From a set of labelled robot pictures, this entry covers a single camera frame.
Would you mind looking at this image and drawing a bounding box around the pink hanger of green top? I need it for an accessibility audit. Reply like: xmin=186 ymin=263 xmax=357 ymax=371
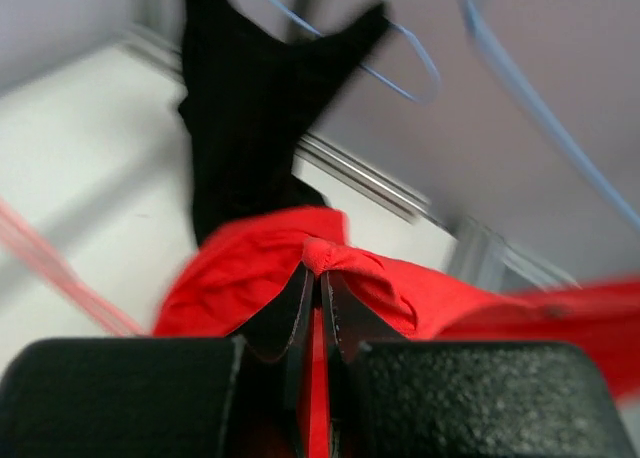
xmin=1 ymin=201 xmax=147 ymax=337

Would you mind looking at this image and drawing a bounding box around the blue hanger of black top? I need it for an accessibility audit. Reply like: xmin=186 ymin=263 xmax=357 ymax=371
xmin=239 ymin=0 xmax=441 ymax=104

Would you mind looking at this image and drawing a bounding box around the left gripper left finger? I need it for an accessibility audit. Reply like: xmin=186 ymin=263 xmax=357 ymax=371
xmin=1 ymin=267 xmax=314 ymax=457

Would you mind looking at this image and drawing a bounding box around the black tank top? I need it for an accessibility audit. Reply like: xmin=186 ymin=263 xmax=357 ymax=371
xmin=178 ymin=0 xmax=390 ymax=244

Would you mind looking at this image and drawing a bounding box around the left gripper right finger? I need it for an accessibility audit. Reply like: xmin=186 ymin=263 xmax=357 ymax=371
xmin=320 ymin=272 xmax=635 ymax=457

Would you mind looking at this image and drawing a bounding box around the red tank top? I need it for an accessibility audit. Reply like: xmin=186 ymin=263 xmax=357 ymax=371
xmin=152 ymin=205 xmax=640 ymax=458

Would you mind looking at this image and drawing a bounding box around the blue hanger of red top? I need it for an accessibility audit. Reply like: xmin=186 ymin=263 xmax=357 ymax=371
xmin=459 ymin=0 xmax=639 ymax=232

